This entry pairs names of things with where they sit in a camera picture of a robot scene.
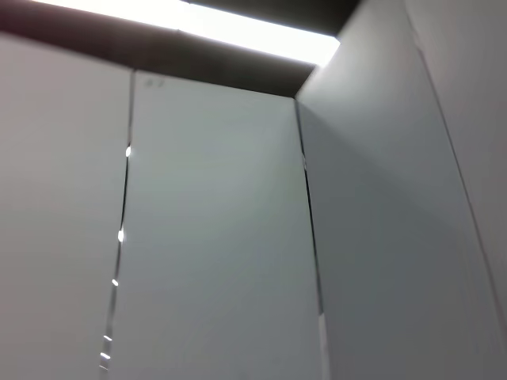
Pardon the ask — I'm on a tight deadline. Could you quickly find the bright ceiling light panel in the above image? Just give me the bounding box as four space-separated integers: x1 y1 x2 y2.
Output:
29 0 341 67

